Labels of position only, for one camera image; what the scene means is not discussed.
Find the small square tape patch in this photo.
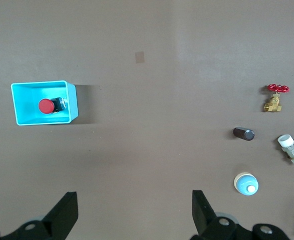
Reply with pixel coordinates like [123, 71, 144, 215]
[134, 51, 145, 64]

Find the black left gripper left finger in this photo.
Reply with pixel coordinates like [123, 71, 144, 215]
[9, 191, 79, 240]

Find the red mushroom push button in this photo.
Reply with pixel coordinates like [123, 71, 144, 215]
[38, 96, 68, 115]

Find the brass valve with red handwheel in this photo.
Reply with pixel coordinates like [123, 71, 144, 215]
[263, 83, 290, 113]

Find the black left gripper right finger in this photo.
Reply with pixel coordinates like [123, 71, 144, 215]
[190, 189, 238, 240]

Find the white and metal pipe fitting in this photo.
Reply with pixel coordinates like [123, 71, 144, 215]
[277, 134, 294, 168]

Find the blue dome bell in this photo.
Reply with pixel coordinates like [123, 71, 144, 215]
[233, 172, 259, 197]

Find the cyan plastic bin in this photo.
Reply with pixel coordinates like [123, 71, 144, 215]
[11, 80, 79, 126]

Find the dark cylindrical knob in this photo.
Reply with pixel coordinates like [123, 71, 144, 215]
[232, 126, 255, 142]

